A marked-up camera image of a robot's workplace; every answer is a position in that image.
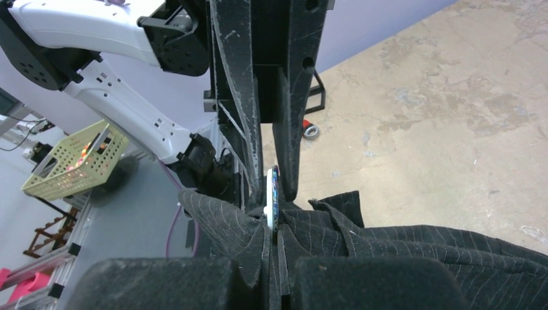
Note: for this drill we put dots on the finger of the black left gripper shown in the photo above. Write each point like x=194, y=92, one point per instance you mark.
x=236, y=89
x=303, y=32

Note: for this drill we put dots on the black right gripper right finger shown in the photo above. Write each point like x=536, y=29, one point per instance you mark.
x=407, y=282

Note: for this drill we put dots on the yellow perforated plastic basket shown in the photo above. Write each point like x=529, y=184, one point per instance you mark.
x=79, y=162

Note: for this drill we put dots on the dark pinstriped button shirt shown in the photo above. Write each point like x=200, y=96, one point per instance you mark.
x=490, y=273

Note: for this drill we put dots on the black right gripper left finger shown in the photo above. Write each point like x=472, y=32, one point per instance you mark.
x=166, y=283

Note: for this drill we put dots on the round metal pin brooch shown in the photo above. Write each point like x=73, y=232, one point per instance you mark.
x=271, y=209

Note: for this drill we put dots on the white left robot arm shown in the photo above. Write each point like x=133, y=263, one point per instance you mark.
x=59, y=46

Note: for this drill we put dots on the red handled ratchet wrench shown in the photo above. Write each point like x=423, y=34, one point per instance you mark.
x=310, y=130

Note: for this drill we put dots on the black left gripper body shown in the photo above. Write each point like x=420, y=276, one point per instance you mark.
x=267, y=28

